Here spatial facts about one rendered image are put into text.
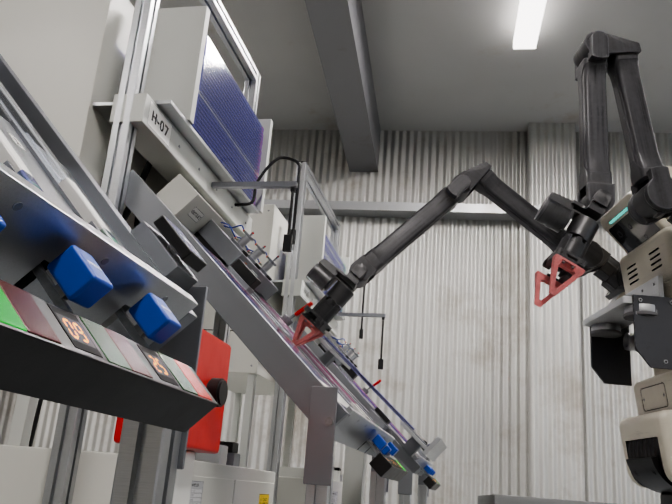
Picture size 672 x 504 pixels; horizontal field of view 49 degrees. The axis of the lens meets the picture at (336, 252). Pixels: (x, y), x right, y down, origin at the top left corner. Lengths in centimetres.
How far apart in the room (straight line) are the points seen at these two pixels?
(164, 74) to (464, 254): 338
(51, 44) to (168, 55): 27
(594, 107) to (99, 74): 114
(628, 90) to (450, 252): 327
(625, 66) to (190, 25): 104
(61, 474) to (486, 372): 359
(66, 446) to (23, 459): 12
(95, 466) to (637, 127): 134
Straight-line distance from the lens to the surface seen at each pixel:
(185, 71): 189
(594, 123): 176
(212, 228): 192
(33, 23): 203
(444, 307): 487
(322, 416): 135
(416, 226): 201
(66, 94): 186
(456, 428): 475
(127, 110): 171
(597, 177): 169
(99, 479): 154
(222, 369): 111
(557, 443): 466
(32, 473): 161
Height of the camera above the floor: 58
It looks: 18 degrees up
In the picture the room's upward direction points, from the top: 5 degrees clockwise
